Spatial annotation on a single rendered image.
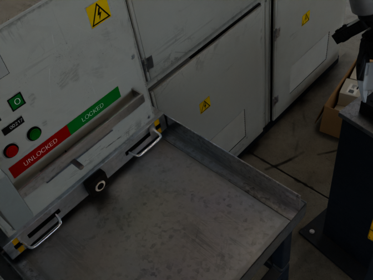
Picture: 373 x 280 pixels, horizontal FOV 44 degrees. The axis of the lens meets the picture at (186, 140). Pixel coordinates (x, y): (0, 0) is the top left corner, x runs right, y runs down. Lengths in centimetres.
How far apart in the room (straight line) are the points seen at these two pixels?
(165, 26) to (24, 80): 64
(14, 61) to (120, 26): 27
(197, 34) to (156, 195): 65
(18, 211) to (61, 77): 29
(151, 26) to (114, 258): 70
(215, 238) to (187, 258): 8
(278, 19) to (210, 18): 47
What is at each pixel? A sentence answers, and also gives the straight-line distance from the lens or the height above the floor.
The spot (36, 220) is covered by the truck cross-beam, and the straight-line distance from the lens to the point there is 120.
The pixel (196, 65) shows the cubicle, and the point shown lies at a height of 76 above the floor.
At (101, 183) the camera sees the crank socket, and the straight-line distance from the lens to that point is 123.
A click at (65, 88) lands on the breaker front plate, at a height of 119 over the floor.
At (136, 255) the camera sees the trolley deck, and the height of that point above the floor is 85.
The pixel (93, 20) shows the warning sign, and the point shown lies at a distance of 104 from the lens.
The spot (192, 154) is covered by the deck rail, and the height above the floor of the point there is 85.
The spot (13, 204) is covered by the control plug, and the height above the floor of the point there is 112.
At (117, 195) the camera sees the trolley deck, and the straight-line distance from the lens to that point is 126.
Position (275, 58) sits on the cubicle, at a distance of 218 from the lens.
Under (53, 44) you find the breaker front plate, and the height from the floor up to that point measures 130.
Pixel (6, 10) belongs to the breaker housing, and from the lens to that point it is 98.
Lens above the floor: 184
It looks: 48 degrees down
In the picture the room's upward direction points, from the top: 11 degrees counter-clockwise
